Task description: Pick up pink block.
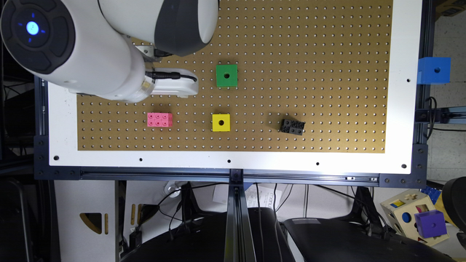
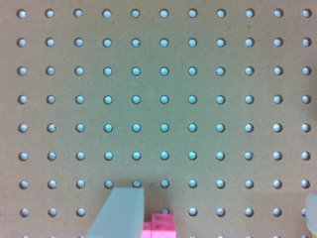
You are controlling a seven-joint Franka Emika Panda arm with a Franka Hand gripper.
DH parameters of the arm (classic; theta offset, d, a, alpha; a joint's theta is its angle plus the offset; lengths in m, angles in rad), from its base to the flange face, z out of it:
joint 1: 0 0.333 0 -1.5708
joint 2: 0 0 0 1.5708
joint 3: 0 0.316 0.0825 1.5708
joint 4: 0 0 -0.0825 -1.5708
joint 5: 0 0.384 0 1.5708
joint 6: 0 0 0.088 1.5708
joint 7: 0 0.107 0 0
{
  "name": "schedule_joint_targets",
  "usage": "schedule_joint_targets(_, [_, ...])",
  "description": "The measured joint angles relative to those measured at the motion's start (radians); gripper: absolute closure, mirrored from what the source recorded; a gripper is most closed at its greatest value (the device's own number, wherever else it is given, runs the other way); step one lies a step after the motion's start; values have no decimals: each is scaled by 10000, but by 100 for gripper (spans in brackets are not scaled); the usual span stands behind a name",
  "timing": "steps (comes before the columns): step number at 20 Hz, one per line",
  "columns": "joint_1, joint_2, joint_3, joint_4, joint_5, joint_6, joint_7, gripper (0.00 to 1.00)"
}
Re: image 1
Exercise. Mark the black office chair left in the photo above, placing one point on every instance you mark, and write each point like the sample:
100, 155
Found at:
207, 241

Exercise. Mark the dark aluminium table frame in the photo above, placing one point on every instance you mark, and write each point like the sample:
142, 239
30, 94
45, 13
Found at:
403, 165

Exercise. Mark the black toy block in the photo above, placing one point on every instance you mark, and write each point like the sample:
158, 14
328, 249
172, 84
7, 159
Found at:
292, 127

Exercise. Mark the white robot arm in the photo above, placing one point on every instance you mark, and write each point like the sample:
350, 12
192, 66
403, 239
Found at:
86, 46

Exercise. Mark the brown pegboard panel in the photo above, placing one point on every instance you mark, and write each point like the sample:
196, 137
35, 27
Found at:
325, 63

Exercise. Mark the wooden shape sorter box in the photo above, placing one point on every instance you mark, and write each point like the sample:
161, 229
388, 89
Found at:
400, 211

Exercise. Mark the white wooden cabinet panel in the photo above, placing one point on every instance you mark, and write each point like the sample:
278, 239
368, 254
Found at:
87, 220

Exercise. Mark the blue cube with hole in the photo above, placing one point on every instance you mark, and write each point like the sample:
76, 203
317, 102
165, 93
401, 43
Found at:
434, 70

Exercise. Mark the green cube with hole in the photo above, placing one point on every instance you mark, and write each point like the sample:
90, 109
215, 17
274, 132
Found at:
226, 75

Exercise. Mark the pink toy block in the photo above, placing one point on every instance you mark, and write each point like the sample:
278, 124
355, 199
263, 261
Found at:
159, 120

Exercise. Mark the yellow cube with hole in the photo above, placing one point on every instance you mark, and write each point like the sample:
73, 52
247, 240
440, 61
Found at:
221, 122

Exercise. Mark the purple cube with hole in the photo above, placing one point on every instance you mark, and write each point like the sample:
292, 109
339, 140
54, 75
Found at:
430, 224

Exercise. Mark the black office chair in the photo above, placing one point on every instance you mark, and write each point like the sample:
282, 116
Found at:
331, 240
207, 241

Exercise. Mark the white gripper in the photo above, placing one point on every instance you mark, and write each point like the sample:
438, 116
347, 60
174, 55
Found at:
173, 81

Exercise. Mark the black office chair right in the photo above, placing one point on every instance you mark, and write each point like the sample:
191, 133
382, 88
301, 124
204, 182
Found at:
331, 240

